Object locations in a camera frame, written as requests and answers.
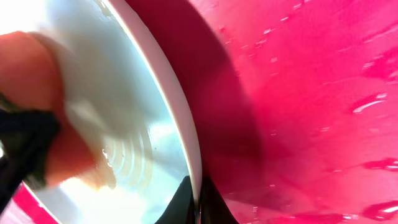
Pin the red plastic tray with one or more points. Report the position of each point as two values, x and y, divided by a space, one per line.
294 104

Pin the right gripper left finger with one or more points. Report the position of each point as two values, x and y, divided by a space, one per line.
181 209

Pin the pale blue plate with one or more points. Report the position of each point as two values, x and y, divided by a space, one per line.
123 96

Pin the orange green sponge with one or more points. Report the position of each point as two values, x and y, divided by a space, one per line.
31 79

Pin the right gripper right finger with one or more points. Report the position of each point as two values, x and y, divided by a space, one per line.
213 209

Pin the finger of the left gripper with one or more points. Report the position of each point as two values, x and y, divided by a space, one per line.
26 136

